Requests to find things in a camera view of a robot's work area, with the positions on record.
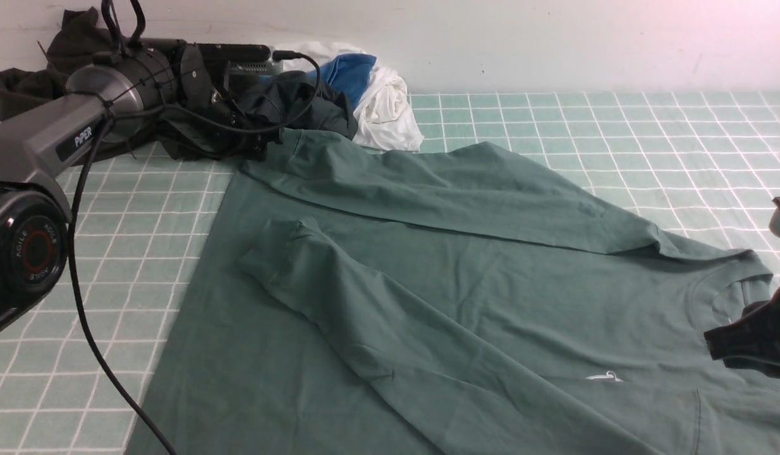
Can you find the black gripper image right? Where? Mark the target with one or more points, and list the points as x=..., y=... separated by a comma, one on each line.
x=752, y=342

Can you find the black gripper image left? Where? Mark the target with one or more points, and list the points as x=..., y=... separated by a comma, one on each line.
x=213, y=127

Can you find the green long-sleeved shirt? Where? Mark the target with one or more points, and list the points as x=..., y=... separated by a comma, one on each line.
x=472, y=302

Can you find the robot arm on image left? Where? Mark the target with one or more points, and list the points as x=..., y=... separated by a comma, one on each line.
x=35, y=148

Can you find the dark green crumpled garment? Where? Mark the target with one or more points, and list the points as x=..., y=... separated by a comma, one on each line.
x=292, y=98

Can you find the dark brown crumpled garment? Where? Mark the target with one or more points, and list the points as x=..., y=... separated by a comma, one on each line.
x=91, y=56

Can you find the blue crumpled garment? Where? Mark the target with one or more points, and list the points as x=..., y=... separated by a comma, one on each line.
x=349, y=74

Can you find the white crumpled garment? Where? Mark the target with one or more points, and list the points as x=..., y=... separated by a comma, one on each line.
x=384, y=114

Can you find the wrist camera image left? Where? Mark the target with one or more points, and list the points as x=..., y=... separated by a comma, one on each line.
x=238, y=59

